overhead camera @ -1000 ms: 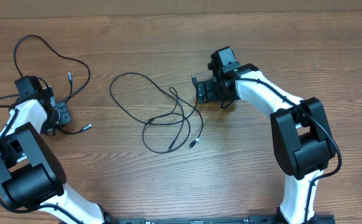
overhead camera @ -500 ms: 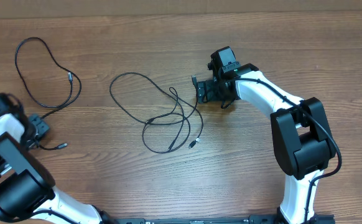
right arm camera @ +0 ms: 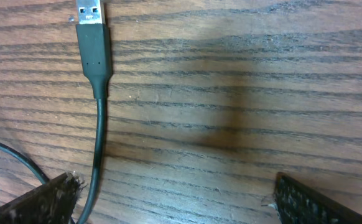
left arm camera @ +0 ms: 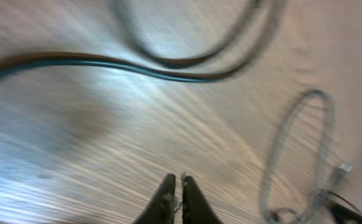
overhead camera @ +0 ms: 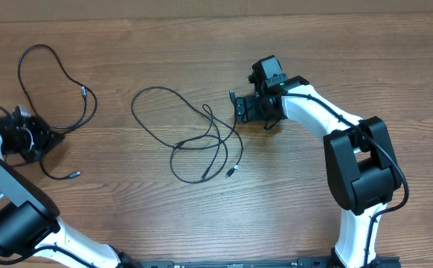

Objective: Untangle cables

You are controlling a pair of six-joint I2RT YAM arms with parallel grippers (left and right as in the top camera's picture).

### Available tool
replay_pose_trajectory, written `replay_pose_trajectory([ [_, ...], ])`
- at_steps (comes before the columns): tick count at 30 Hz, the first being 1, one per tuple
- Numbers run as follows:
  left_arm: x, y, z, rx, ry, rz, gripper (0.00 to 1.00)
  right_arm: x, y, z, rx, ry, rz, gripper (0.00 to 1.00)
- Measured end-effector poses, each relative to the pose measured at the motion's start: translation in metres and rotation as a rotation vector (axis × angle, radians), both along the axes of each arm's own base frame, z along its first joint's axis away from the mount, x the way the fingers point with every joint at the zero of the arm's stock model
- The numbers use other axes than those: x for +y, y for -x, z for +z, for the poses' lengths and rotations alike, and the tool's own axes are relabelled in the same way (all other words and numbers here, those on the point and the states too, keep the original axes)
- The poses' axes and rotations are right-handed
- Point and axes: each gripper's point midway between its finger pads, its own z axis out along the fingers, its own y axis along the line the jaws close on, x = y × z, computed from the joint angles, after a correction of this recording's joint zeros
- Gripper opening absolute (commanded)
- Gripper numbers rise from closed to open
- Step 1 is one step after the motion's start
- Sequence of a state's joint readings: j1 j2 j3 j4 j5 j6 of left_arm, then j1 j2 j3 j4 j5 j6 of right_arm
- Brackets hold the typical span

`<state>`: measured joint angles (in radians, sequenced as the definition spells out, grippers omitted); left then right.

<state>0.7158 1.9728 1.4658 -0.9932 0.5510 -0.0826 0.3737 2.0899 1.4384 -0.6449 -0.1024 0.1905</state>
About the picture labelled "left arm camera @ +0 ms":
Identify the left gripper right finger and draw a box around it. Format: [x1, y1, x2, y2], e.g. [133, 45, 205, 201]
[182, 174, 223, 224]

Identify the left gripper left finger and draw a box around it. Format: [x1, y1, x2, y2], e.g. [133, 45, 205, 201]
[133, 174, 176, 224]

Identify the black usb cable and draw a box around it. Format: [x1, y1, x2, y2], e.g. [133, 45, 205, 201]
[258, 88, 355, 223]
[0, 0, 287, 86]

